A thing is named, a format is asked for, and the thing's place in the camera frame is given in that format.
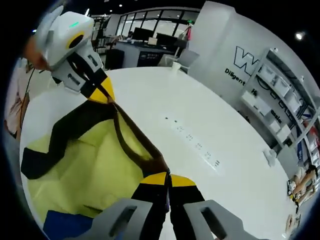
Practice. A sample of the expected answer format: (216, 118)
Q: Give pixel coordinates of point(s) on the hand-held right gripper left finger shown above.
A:
(150, 190)

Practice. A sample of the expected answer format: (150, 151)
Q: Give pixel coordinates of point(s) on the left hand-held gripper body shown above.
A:
(65, 32)

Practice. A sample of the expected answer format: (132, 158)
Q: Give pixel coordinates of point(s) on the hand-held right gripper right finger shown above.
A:
(190, 200)

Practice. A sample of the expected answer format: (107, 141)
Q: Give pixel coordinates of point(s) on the yellow garment with dark sleeves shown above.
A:
(87, 160)

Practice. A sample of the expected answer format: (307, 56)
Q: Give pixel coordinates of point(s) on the person's left hand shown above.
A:
(35, 56)

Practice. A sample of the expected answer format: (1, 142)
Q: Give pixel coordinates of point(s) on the dark office counter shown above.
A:
(140, 55)

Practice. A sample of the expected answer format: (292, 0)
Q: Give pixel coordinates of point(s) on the black computer monitor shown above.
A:
(167, 39)
(143, 33)

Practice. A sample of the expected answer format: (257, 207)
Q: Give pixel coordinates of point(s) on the person's light shirt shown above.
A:
(16, 100)

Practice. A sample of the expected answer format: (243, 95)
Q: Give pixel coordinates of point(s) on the white paper cup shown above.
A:
(176, 67)

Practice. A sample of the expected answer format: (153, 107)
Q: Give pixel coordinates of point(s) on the grey office chair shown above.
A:
(183, 58)

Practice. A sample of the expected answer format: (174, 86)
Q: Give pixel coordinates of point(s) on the crumpled white cloth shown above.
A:
(269, 157)

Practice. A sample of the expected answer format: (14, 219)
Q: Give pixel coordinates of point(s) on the pink hanging cloth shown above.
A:
(190, 31)

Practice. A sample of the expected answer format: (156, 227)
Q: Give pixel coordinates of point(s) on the assorted small items pile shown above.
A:
(293, 200)

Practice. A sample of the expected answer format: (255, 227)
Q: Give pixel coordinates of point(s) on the grey metal shelf unit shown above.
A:
(287, 100)

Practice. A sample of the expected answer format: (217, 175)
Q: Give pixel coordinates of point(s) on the row of white storage bins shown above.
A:
(277, 85)

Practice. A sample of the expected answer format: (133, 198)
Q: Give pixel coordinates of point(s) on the round ceiling light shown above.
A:
(299, 35)

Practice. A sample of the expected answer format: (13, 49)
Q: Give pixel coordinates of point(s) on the wall logo lettering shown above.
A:
(245, 65)

